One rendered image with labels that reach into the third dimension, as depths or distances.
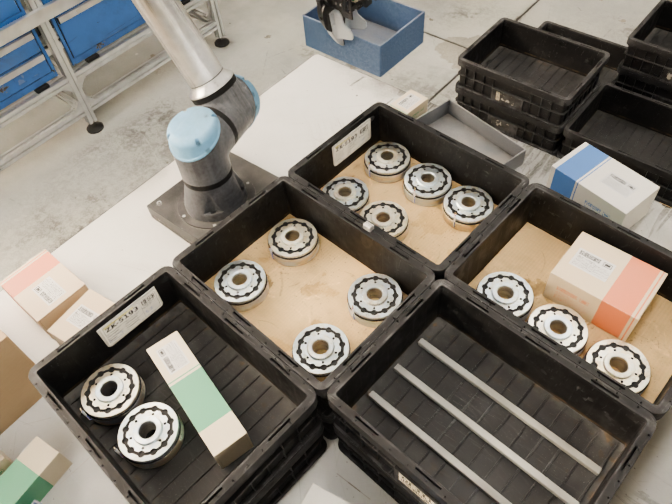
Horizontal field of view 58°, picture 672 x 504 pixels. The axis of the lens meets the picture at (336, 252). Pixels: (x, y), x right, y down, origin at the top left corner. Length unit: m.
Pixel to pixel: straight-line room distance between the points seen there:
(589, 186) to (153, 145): 2.00
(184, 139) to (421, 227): 0.53
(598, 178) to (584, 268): 0.37
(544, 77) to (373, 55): 1.12
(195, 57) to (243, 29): 2.13
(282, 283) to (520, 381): 0.48
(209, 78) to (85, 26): 1.57
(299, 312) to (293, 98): 0.83
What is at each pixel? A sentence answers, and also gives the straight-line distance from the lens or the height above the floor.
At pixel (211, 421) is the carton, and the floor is 0.89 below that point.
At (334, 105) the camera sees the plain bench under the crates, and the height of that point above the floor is 0.70.
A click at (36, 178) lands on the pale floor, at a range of 2.99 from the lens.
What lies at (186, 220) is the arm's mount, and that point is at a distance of 1.46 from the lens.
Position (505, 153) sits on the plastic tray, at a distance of 1.63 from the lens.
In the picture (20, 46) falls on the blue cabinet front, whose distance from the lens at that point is 2.82.
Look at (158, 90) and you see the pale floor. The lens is 3.22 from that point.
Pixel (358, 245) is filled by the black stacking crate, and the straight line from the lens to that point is 1.17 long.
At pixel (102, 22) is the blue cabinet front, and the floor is 0.43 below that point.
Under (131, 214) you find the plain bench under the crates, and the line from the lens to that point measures 1.60.
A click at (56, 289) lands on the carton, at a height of 0.77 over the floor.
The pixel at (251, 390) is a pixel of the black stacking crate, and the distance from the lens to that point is 1.10.
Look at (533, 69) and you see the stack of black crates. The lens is 2.29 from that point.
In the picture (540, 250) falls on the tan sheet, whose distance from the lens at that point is 1.26.
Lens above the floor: 1.80
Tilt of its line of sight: 52 degrees down
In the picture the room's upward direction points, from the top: 7 degrees counter-clockwise
